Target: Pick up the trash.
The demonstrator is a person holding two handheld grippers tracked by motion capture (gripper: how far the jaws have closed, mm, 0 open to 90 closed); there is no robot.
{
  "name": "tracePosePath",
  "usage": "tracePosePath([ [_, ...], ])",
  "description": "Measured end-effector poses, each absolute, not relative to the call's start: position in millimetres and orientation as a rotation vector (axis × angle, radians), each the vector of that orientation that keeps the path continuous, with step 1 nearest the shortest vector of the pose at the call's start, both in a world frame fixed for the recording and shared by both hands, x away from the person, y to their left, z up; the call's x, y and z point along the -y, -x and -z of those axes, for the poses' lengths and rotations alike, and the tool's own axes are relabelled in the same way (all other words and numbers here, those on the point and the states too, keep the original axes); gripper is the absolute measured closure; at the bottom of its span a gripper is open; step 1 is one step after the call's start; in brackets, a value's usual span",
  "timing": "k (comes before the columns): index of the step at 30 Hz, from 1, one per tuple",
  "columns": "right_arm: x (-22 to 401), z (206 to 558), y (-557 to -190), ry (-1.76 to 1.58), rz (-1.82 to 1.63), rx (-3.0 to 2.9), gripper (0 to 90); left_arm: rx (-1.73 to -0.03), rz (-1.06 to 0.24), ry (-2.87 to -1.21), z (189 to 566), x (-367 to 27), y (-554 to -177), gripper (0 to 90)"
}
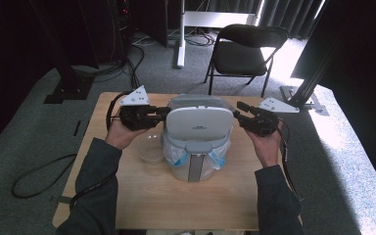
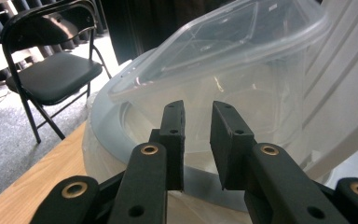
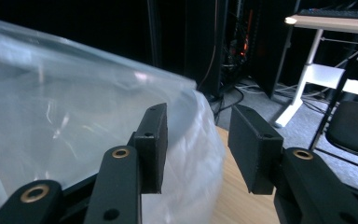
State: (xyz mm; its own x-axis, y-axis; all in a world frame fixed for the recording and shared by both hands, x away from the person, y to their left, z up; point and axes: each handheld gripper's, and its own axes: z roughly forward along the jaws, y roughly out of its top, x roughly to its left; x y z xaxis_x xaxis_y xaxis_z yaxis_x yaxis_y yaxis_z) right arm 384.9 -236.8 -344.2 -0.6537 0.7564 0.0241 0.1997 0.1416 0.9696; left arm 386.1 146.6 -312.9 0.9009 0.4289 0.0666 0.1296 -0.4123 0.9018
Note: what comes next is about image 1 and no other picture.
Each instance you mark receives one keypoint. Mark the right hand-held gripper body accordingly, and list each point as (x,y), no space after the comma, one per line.
(264,124)

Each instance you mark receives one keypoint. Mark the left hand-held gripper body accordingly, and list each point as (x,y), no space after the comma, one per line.
(135,114)

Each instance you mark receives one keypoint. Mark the clear plastic bowl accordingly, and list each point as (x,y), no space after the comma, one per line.
(150,150)

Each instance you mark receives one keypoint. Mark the grey lidded trash bin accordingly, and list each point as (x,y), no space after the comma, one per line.
(199,124)

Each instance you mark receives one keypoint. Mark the person's right hand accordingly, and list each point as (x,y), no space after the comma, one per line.
(267,148)

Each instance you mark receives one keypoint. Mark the person's left hand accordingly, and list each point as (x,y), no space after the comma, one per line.
(120,135)

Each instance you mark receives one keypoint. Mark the white blue-banded trash bag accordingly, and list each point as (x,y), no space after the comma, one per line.
(176,155)

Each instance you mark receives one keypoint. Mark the black folding chair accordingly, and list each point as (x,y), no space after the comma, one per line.
(238,55)

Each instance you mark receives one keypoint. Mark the metal stand with base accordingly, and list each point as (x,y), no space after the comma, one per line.
(306,91)

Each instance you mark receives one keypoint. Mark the black tape strip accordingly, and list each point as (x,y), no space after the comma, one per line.
(77,128)

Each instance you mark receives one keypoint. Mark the black stand with base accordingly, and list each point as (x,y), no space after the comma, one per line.
(68,84)

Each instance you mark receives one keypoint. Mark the dark equipment rack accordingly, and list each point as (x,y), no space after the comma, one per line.
(122,26)

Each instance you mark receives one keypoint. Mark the grey curtain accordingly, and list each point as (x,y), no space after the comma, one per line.
(274,14)

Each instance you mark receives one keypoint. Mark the white desk frame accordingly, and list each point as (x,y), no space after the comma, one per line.
(181,39)

